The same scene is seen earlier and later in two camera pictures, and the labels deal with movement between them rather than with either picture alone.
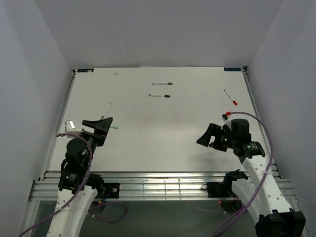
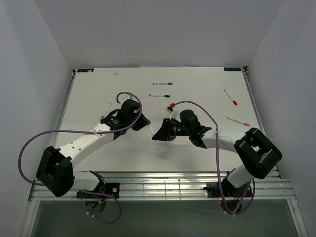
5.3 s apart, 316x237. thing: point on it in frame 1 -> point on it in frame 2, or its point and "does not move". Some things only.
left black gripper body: x=94 y=139 -> x=140 y=123
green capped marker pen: x=162 y=83 does not move
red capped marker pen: x=234 y=102 does not move
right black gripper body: x=223 y=138 -> x=177 y=129
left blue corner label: x=85 y=70 does not move
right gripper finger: x=205 y=140 -> x=163 y=134
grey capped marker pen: x=108 y=107 does not move
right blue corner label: x=232 y=69 does not move
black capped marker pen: x=161 y=96 does not move
